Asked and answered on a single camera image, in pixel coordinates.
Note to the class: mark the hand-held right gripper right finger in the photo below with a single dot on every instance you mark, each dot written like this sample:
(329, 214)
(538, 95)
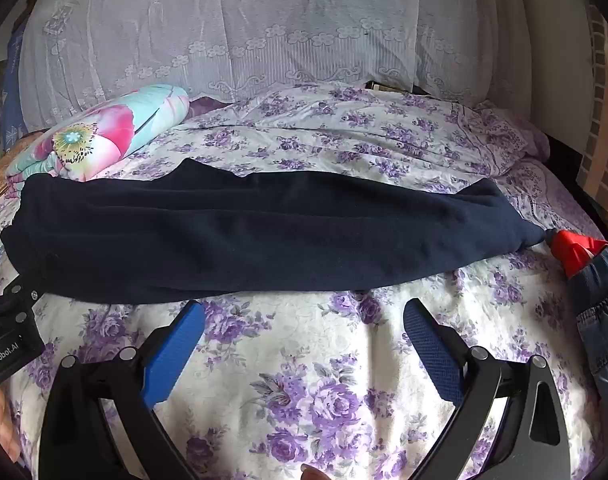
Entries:
(431, 355)

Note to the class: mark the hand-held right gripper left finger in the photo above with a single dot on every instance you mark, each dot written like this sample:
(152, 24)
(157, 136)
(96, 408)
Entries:
(176, 350)

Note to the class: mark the dark navy pants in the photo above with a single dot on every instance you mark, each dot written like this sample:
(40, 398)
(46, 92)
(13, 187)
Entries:
(233, 230)

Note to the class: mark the purple floral bed sheet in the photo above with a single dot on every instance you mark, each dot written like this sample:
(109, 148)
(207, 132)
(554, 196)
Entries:
(294, 360)

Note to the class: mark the blue patterned cloth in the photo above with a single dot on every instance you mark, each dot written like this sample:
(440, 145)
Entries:
(11, 85)

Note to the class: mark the red cloth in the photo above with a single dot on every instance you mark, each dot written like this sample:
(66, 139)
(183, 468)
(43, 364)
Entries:
(571, 250)

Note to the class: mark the blue denim jeans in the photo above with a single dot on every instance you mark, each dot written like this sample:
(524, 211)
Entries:
(601, 310)

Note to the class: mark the folded teal pink floral quilt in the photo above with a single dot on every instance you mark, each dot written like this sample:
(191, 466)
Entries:
(108, 125)

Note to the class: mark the white lace cover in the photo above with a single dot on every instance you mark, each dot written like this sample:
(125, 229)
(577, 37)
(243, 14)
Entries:
(233, 20)

